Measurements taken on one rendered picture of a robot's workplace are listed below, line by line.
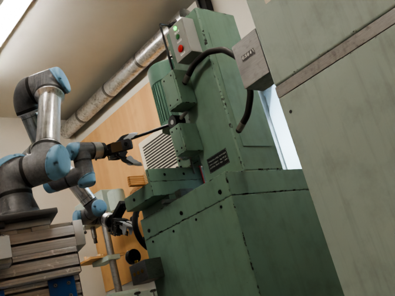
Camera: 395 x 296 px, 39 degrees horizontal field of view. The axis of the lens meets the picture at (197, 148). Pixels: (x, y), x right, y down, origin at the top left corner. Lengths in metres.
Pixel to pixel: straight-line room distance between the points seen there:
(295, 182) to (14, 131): 3.93
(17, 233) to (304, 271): 1.01
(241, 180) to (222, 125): 0.25
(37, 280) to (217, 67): 1.02
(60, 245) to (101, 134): 3.57
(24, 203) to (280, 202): 0.91
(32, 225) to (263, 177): 0.84
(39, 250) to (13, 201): 0.19
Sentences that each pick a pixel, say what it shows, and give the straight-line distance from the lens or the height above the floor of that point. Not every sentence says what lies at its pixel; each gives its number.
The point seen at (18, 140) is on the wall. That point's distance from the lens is 5.68.
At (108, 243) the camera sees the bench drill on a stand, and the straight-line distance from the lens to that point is 4.71.
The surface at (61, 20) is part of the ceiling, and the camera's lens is 4.36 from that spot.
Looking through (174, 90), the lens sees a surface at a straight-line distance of 2.22.
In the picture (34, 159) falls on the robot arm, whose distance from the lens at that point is 1.99.
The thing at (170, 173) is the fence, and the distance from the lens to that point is 2.27.
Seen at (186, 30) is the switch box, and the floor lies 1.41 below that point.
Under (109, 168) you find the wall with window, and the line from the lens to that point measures 5.35.
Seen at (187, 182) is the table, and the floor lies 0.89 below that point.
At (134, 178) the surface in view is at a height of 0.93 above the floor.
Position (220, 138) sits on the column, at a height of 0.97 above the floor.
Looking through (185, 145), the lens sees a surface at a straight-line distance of 2.14.
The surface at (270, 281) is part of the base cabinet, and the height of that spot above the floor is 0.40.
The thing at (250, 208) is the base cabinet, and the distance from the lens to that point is 1.96.
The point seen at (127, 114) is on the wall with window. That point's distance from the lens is 5.09.
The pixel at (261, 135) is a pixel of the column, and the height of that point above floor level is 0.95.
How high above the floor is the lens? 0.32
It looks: 18 degrees up
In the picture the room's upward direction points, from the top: 15 degrees counter-clockwise
